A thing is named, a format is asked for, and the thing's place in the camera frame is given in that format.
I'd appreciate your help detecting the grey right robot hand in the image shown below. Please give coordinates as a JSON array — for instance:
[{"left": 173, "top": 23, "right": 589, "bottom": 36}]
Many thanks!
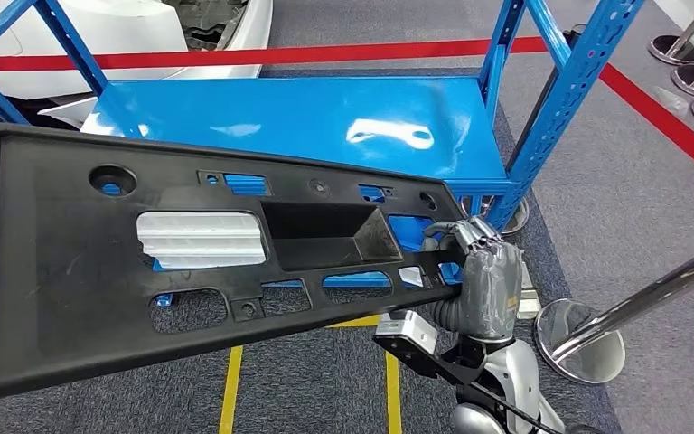
[{"left": 421, "top": 216, "right": 525, "bottom": 344}]

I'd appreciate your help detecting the black plastic panel with cutouts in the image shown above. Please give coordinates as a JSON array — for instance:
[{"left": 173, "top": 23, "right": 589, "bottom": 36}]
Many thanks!
[{"left": 0, "top": 124, "right": 471, "bottom": 405}]

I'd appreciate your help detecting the blue metal shelf rack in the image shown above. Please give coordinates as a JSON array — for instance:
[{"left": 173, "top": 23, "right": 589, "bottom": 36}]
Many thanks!
[{"left": 0, "top": 0, "right": 648, "bottom": 307}]

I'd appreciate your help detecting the metal floor socket plate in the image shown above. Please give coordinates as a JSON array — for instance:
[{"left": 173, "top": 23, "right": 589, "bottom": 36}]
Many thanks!
[
  {"left": 517, "top": 293, "right": 543, "bottom": 320},
  {"left": 520, "top": 263, "right": 541, "bottom": 296}
]

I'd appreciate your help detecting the red barrier belt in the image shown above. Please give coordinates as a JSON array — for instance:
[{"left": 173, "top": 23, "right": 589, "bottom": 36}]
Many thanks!
[{"left": 0, "top": 35, "right": 549, "bottom": 73}]

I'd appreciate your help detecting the white car body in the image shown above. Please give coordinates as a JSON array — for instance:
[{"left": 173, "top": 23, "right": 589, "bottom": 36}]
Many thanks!
[{"left": 0, "top": 0, "right": 273, "bottom": 130}]

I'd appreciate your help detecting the stanchion post with black cap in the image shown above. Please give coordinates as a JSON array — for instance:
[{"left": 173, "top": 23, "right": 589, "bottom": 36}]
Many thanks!
[{"left": 460, "top": 24, "right": 587, "bottom": 236}]

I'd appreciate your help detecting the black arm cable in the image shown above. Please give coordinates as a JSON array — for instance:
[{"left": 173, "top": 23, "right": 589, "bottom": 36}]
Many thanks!
[{"left": 466, "top": 382, "right": 564, "bottom": 434}]

